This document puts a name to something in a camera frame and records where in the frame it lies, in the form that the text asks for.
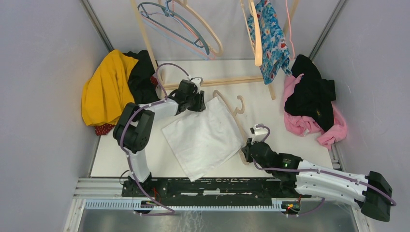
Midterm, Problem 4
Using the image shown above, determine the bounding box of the white garment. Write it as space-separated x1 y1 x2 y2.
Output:
162 97 244 182

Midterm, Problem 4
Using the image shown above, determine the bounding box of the wooden hanger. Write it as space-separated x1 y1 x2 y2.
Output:
240 0 263 67
174 0 224 58
213 90 248 147

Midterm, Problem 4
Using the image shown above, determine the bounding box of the blue floral skirt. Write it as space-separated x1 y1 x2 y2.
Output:
255 0 292 85

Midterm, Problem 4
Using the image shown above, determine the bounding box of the pink plastic hanger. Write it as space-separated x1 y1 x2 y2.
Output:
140 9 216 60
284 0 299 60

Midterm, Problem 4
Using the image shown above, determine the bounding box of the wooden hanger front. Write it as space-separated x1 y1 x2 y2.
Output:
240 0 263 67

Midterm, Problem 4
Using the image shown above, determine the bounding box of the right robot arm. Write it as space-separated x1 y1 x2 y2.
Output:
241 138 396 222

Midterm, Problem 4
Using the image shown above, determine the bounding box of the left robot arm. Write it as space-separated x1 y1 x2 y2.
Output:
113 77 206 197

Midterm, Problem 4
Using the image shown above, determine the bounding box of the light blue plastic hanger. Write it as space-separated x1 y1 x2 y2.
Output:
139 4 209 60

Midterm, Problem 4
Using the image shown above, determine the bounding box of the grey plastic hanger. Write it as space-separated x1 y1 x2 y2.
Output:
137 1 210 56

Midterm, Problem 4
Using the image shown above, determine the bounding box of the wooden hanger back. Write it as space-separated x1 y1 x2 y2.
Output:
174 0 224 58

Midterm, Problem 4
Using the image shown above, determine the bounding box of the wooden clothes rack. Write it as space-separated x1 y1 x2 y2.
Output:
131 0 287 87

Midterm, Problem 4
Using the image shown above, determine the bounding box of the black garment left pile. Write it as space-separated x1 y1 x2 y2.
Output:
124 50 160 104

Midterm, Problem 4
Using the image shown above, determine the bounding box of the black garment pile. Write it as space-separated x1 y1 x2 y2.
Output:
284 54 336 131
124 50 160 104

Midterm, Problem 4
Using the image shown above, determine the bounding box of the pink garment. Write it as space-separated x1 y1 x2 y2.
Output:
283 76 348 149

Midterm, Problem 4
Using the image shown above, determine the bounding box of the black garment right pile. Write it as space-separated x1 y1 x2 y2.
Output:
284 54 336 131

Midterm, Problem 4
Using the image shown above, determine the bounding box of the yellow garment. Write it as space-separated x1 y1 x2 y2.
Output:
81 50 139 126

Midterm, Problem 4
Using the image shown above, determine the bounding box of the red dotted garment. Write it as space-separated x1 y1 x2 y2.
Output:
94 123 115 136

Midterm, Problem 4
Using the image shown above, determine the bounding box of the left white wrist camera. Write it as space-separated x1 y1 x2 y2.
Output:
189 77 204 93

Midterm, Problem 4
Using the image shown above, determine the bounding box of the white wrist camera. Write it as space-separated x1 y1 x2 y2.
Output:
250 124 271 144
189 77 204 93

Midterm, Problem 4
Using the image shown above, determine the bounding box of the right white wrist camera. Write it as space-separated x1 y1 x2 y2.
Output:
250 124 271 144

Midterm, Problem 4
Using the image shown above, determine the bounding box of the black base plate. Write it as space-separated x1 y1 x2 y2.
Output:
121 177 309 207

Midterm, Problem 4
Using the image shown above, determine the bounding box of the white slotted cable duct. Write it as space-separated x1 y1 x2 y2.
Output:
84 199 285 212

